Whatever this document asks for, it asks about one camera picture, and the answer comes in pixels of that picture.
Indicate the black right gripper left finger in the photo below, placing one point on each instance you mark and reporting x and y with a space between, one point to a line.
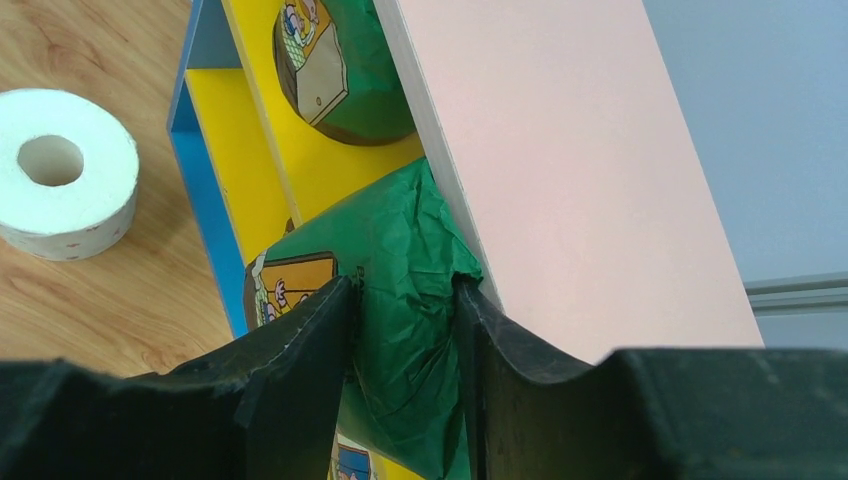
263 406

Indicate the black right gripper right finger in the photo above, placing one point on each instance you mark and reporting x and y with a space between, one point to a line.
534 412

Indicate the plain green roll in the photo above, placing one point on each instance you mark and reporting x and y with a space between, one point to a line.
337 72

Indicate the cream roll blue picture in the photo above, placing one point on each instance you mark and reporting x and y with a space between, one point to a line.
350 461

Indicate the blue shelf with coloured boards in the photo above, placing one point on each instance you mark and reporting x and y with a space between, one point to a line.
592 218

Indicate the plain white paper towel roll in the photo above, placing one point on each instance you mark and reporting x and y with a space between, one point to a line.
69 175

